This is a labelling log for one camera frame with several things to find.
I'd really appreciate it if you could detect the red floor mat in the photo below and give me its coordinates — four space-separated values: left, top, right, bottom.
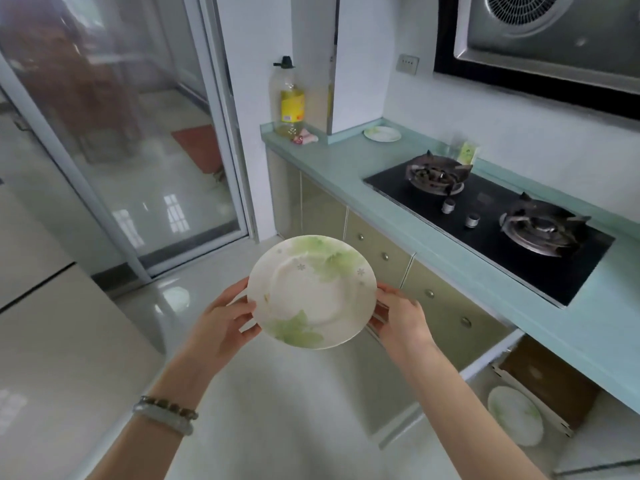
171 123 226 175

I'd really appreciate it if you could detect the person's left forearm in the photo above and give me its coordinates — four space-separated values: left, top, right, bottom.
85 352 216 480

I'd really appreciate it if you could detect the yellow label cooking oil bottle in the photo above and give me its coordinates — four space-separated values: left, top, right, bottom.
269 55 307 141

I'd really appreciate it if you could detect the brown beaded bracelet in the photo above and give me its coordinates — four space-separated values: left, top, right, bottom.
139 394 200 421

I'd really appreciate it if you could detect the sliding glass door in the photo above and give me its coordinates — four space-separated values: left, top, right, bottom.
0 0 256 295

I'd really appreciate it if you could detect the brown wooden furniture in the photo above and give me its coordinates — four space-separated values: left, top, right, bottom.
0 0 146 163

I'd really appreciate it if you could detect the person's right forearm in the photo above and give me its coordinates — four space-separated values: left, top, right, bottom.
399 339 549 480

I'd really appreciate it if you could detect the metal corner strip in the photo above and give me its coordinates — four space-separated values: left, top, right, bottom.
325 0 342 137

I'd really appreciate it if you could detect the white green leaf plate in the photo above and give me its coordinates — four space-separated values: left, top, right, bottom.
487 385 545 448
247 234 378 351
363 125 403 143

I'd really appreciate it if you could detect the black steel range hood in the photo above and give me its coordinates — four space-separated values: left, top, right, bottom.
433 0 640 121

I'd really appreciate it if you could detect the brown cardboard sheet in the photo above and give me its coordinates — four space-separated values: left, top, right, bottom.
499 336 601 429

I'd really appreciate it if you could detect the metal gas burner grate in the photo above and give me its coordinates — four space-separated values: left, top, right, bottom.
499 192 592 258
403 149 473 197

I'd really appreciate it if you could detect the pale green jade bangle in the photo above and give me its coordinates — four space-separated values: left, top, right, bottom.
131 402 195 437

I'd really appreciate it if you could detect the person's right hand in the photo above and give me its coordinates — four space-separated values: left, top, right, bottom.
367 283 436 368

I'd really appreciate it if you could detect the black glass gas stove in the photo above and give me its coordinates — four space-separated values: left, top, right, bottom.
363 154 616 308

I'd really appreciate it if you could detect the beige refrigerator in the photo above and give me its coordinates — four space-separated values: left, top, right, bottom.
0 182 167 480

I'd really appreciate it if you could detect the person's left hand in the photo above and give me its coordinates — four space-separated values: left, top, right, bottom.
177 277 263 381

